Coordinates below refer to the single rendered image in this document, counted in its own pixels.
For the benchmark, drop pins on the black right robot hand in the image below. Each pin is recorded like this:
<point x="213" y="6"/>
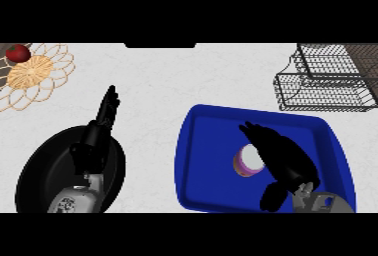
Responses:
<point x="281" y="150"/>

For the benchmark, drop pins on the blue plastic tray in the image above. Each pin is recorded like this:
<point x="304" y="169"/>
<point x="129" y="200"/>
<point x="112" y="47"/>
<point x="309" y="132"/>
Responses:
<point x="216" y="173"/>

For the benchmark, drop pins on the red apple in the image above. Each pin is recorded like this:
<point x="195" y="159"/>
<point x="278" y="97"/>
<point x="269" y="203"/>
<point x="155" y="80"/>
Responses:
<point x="18" y="53"/>

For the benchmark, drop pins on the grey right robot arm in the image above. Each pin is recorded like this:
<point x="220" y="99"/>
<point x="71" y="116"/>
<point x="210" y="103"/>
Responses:
<point x="319" y="201"/>

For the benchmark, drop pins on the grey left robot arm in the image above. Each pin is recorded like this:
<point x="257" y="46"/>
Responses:
<point x="75" y="198"/>

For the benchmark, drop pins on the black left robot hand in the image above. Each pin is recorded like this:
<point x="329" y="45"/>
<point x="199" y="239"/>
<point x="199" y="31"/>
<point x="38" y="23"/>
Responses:
<point x="101" y="126"/>

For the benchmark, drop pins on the black round pan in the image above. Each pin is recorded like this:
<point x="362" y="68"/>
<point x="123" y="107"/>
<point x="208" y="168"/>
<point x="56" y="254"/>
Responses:
<point x="41" y="173"/>

